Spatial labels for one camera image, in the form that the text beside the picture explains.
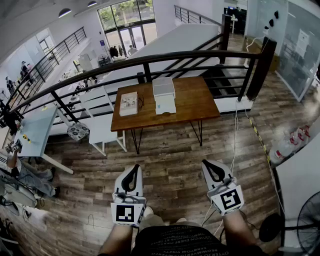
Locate white storage box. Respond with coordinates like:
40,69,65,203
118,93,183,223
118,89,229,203
151,76,177,116

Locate pack of water bottles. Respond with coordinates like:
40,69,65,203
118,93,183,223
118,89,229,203
268,124,312,166

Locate white cable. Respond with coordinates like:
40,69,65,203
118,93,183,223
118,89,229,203
228,99,241,174

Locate black coats on rack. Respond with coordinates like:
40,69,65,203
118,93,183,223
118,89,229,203
109,44,124,60

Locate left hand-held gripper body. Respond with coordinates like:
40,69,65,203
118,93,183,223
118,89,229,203
110,191,147,228

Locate paper notice on glass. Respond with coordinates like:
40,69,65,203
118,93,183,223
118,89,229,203
295,28,311,59

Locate white chair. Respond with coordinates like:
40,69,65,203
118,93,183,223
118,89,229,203
78,85,129,157

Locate white counter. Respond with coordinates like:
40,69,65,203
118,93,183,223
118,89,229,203
274,139,320,226

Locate light blue table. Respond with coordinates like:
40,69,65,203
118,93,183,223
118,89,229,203
13,104,75,175

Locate grey picture book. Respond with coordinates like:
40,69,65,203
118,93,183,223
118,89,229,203
118,91,139,118

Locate person's khaki shorts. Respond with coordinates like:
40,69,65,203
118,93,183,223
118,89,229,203
138,213,201,230

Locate black standing fan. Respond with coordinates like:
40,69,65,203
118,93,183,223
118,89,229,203
258,191,320,256

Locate person's light shoe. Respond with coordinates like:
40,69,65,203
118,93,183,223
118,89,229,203
143,205,155,220

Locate dark metal railing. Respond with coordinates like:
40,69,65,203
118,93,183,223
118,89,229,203
0,14,278,132

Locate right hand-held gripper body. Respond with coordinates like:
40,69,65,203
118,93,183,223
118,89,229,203
206,176,245,216

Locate person's right forearm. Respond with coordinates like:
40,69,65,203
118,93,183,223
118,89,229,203
221,209,259,250

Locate glass entrance doors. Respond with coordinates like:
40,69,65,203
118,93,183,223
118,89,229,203
97,0,159,59

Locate wooden table with black legs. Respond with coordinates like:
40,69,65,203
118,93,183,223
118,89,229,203
110,75,222,155

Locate yellow black floor tape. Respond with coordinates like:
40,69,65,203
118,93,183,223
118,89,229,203
248,116,272,166

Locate person's black printed shirt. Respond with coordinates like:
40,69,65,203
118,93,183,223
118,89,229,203
130,224,270,256

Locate cardboard boxes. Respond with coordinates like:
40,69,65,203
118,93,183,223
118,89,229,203
245,35,281,74

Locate person's left forearm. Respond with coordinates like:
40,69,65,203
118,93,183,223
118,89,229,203
98,223,134,256

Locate patterned round cushion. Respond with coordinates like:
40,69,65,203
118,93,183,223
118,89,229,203
66,122,91,142

